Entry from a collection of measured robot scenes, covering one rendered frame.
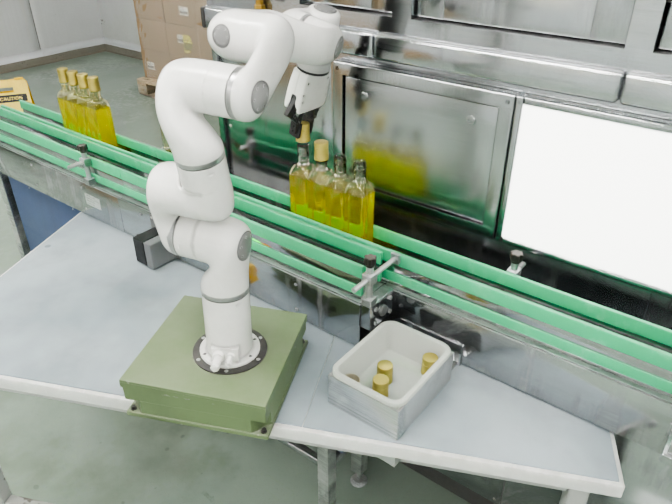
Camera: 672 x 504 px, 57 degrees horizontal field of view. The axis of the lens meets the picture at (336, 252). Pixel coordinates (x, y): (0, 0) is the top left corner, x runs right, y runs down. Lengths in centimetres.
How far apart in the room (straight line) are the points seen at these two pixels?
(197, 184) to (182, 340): 44
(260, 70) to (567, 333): 77
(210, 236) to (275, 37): 37
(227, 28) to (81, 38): 677
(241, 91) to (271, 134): 86
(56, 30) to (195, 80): 666
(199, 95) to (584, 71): 71
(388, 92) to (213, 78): 59
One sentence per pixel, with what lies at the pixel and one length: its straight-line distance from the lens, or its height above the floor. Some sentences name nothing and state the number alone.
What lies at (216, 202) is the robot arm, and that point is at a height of 122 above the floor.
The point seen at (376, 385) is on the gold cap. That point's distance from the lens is 129.
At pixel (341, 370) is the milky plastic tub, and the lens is 129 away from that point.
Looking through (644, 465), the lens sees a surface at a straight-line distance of 170.
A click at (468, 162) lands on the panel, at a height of 115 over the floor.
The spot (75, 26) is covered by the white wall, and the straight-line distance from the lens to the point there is 776.
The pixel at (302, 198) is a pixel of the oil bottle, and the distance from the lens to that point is 154.
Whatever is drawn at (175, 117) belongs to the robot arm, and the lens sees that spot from 102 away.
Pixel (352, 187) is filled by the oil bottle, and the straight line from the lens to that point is 143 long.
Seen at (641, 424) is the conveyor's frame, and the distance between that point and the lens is 135.
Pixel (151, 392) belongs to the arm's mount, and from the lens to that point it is 130.
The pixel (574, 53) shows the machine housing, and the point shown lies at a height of 141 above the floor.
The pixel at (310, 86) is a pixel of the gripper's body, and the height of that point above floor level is 130.
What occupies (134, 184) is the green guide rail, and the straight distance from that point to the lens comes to 189.
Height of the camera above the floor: 169
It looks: 31 degrees down
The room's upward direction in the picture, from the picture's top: straight up
